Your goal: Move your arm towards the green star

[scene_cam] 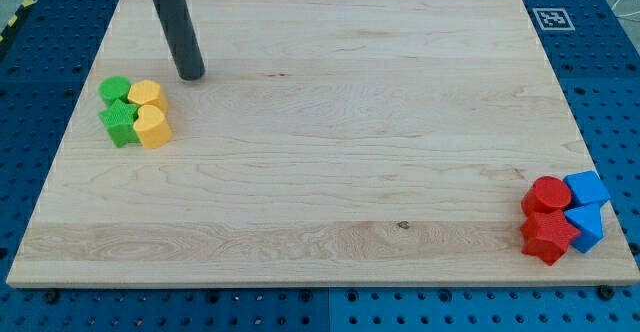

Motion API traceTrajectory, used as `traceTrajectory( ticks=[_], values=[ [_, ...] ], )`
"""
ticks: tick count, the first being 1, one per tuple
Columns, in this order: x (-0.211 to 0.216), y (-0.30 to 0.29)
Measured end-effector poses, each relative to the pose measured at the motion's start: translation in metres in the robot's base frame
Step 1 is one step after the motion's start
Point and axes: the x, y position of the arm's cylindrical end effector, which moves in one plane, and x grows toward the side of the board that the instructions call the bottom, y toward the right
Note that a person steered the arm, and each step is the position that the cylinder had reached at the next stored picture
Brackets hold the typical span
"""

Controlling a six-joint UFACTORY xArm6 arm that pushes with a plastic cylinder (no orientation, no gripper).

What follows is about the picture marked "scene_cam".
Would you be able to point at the green star block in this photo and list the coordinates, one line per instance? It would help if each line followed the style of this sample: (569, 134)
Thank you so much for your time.
(118, 120)

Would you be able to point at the red star block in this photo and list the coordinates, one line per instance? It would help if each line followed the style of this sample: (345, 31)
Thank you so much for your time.
(548, 236)

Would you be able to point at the yellow heart block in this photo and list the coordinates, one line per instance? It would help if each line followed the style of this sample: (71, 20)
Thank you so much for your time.
(152, 127)

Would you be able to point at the yellow pentagon block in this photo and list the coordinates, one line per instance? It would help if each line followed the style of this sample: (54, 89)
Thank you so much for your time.
(148, 92)

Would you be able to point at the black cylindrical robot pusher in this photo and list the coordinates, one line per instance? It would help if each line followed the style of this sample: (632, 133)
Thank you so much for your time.
(181, 38)

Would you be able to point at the green cylinder block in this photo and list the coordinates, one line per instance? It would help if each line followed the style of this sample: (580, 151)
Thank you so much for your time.
(114, 88)

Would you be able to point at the red cylinder block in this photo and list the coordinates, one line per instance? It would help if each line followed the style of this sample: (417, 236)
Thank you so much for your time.
(547, 194)

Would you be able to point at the white fiducial marker tag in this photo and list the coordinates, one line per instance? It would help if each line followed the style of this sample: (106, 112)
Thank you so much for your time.
(553, 19)

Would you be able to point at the blue cube block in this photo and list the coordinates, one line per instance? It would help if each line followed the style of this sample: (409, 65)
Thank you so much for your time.
(586, 188)

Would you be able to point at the blue triangle block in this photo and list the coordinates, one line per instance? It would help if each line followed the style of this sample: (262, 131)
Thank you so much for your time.
(588, 220)

